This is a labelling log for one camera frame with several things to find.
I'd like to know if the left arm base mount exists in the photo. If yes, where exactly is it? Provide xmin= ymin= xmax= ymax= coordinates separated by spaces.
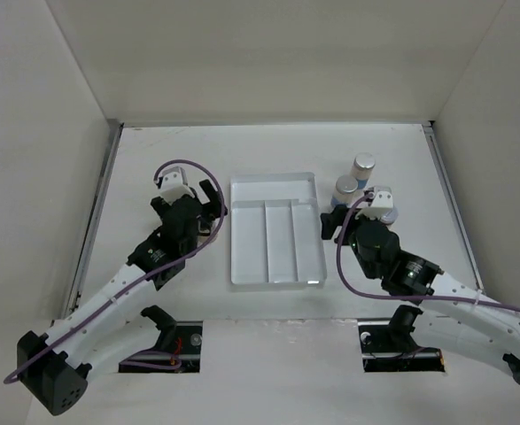
xmin=118 ymin=305 xmax=204 ymax=374

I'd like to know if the left metal table rail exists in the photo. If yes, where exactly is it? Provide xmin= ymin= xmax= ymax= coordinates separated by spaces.
xmin=58 ymin=119 xmax=124 ymax=318

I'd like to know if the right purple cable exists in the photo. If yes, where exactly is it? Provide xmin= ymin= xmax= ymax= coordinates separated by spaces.
xmin=333 ymin=192 xmax=520 ymax=321

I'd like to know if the right metal table rail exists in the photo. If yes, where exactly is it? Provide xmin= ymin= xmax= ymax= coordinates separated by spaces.
xmin=422 ymin=121 xmax=486 ymax=295

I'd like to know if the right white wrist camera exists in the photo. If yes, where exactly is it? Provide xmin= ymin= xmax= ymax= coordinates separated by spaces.
xmin=359 ymin=186 xmax=394 ymax=220

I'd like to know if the white compartment tray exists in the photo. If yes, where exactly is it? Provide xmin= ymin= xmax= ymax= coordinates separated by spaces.
xmin=229 ymin=172 xmax=327 ymax=290

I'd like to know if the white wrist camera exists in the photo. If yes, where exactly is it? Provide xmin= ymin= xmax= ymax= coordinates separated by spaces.
xmin=157 ymin=166 xmax=195 ymax=205
xmin=359 ymin=186 xmax=394 ymax=220

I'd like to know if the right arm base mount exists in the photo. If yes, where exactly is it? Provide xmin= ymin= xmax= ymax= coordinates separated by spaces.
xmin=357 ymin=305 xmax=445 ymax=373

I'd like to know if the tall jar silver lid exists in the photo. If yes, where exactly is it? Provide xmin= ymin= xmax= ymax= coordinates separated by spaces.
xmin=350 ymin=152 xmax=376 ymax=189
xmin=330 ymin=174 xmax=358 ymax=207

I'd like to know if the metal table rail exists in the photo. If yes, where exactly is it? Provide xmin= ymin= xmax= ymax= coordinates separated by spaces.
xmin=58 ymin=119 xmax=124 ymax=318
xmin=422 ymin=121 xmax=486 ymax=295

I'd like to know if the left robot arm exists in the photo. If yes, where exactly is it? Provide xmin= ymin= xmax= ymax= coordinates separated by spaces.
xmin=5 ymin=177 xmax=227 ymax=416

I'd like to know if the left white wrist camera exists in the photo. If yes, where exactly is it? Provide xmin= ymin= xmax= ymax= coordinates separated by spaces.
xmin=157 ymin=166 xmax=195 ymax=205

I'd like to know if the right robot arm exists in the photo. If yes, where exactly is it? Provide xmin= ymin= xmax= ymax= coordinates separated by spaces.
xmin=321 ymin=205 xmax=520 ymax=386

